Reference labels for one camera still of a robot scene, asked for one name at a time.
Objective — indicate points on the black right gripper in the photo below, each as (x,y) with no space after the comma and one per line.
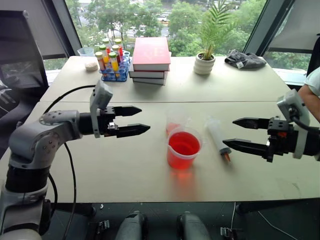
(282,141)

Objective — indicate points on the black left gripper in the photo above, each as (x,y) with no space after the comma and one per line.
(108,125)

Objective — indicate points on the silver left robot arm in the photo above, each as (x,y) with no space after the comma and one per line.
(37,140)

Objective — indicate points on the clear plastic syringe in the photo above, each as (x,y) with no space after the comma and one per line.
(217,136)

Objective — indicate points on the small clear plastic cup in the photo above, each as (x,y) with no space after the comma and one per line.
(175,118)

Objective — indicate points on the beaker with red liquid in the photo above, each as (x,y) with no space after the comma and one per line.
(183,150)

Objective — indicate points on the dark book with white pages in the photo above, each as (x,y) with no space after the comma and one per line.
(147,74)
(150,81)

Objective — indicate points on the blue test tube rack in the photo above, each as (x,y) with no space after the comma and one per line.
(120,72)

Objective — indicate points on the green-capped tube yellow liquid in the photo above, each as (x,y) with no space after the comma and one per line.
(114,62)

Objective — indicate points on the white round sponge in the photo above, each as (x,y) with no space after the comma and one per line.
(91,67)

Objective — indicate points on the thick red book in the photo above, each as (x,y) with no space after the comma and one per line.
(151,53)

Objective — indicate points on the yellow-capped tube red liquid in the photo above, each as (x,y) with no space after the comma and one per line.
(116,51)
(119,46)

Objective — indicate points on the green-capped tube orange liquid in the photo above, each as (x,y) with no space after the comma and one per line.
(104,53)

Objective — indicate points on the black table foot bar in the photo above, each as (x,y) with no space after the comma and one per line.
(275,205)

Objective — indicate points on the grey crumpled cloth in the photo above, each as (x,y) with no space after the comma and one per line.
(246,61)

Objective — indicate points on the person in light shirt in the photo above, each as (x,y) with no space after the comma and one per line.
(312,87)

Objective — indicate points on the green-capped tube red liquid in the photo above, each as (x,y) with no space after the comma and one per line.
(106,45)

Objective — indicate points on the clear measuring beaker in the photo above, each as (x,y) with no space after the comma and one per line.
(86,51)

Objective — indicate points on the white ribbed plant pot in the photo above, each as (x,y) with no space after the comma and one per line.
(204,66)

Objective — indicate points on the black chair back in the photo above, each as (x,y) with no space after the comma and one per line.
(314,55)

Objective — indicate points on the dark rounded grey shape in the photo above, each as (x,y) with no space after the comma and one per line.
(132,226)
(192,227)

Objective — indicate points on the green palm plant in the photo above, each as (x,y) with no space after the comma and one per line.
(215,27)

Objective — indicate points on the black monitor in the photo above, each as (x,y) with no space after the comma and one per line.
(20,55)

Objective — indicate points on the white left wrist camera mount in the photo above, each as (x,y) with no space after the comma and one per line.
(101,93)

